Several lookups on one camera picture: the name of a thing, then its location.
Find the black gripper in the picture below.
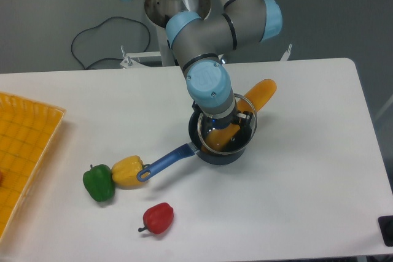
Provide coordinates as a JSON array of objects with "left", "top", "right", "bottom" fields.
[{"left": 192, "top": 101, "right": 255, "bottom": 130}]

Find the glass pot lid blue knob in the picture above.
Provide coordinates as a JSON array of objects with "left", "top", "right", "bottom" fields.
[{"left": 196, "top": 94, "right": 258, "bottom": 156}]

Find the dark blue saucepan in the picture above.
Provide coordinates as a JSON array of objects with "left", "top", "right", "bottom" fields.
[{"left": 137, "top": 112, "right": 245, "bottom": 182}]

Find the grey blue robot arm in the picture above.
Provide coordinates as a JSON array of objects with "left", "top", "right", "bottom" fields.
[{"left": 160, "top": 0, "right": 282, "bottom": 129}]

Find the long yellow squash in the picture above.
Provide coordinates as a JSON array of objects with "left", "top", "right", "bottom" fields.
[{"left": 200, "top": 79, "right": 278, "bottom": 155}]

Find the yellow bell pepper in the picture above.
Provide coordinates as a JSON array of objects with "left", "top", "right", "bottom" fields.
[{"left": 111, "top": 155, "right": 145, "bottom": 187}]

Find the red bell pepper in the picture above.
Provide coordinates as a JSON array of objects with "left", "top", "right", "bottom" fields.
[{"left": 138, "top": 202, "right": 174, "bottom": 234}]

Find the green bell pepper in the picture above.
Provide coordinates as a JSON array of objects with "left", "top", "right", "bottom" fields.
[{"left": 82, "top": 164, "right": 115, "bottom": 202}]

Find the yellow plastic basket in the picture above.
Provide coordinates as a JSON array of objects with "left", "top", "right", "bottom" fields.
[{"left": 1, "top": 92, "right": 66, "bottom": 238}]

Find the black device at table edge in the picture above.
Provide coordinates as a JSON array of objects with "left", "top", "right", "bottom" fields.
[{"left": 378, "top": 215, "right": 393, "bottom": 247}]

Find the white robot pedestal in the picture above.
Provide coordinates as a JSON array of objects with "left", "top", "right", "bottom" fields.
[{"left": 144, "top": 0, "right": 211, "bottom": 66}]

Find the white metal base frame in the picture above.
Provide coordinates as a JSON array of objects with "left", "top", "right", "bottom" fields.
[{"left": 120, "top": 41, "right": 292, "bottom": 69}]

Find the black cable on floor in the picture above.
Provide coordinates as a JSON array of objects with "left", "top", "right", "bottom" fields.
[{"left": 71, "top": 17, "right": 152, "bottom": 71}]

